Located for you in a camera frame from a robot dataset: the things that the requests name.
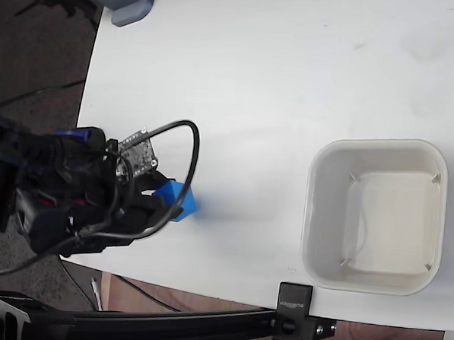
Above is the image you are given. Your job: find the white square plastic bin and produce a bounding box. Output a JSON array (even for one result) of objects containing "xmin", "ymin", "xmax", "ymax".
[{"xmin": 297, "ymin": 132, "xmax": 451, "ymax": 299}]

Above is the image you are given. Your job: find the blue cube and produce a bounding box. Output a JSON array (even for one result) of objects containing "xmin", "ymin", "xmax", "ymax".
[{"xmin": 151, "ymin": 179, "xmax": 202, "ymax": 225}]

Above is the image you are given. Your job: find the black aluminium rail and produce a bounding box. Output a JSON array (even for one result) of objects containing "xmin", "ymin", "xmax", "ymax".
[{"xmin": 0, "ymin": 288, "xmax": 281, "ymax": 340}]

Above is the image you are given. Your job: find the black looping camera cable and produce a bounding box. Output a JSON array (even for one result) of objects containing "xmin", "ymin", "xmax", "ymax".
[{"xmin": 0, "ymin": 110, "xmax": 202, "ymax": 288}]

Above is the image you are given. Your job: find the thin black floor cable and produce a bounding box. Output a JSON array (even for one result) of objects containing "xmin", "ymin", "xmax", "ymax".
[
  {"xmin": 0, "ymin": 75, "xmax": 84, "ymax": 116},
  {"xmin": 116, "ymin": 275, "xmax": 185, "ymax": 313},
  {"xmin": 57, "ymin": 258, "xmax": 98, "ymax": 311}
]

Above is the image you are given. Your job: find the black table clamp block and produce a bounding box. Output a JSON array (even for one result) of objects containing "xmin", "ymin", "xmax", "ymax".
[{"xmin": 271, "ymin": 281, "xmax": 339, "ymax": 340}]

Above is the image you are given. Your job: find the gripper camera circuit board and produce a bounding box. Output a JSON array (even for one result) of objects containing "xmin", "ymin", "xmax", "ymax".
[{"xmin": 114, "ymin": 126, "xmax": 162, "ymax": 183}]

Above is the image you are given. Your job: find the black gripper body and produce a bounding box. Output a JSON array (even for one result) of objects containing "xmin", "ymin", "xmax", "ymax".
[{"xmin": 64, "ymin": 169, "xmax": 163, "ymax": 261}]

